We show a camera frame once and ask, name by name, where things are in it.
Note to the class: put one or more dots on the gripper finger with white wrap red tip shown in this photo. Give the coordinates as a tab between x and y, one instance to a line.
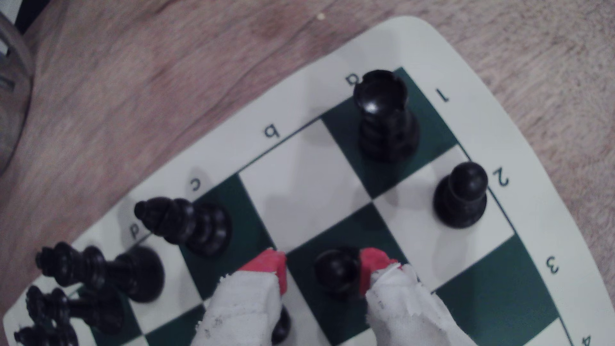
403	307
245	307

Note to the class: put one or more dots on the black pawn chess piece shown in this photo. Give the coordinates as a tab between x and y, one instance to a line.
336	271
282	327
460	197

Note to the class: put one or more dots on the black bishop chess piece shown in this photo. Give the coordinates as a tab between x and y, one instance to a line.
187	226
45	337

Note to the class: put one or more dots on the green white chess board mat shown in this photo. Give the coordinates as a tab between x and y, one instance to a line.
307	192

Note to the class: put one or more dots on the black queen chess piece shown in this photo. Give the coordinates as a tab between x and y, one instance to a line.
105	269

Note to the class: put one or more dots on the black king chess piece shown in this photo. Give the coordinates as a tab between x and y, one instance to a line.
77	307

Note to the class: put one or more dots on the black rook chess piece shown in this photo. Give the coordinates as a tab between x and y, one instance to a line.
384	129

